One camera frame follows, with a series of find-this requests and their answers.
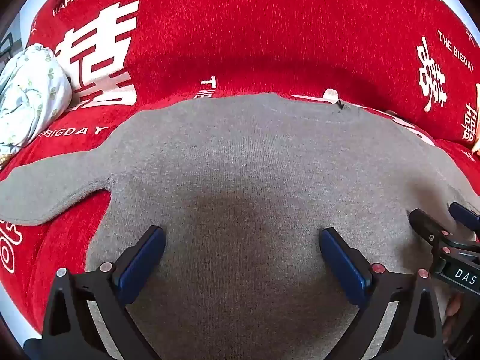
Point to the floral light cloth bundle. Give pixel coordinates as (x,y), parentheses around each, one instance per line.
(28,93)

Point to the red printed blanket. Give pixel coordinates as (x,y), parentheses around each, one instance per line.
(262,30)

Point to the grey knit sweater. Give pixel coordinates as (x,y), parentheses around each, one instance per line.
(247,180)

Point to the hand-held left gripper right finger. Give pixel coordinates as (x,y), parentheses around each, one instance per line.
(343,260)

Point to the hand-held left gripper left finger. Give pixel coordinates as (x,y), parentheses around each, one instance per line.
(144,258)

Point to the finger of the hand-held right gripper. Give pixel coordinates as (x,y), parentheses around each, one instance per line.
(465,213)
(427,227)

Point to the person's right hand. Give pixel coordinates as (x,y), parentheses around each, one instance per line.
(453,315)

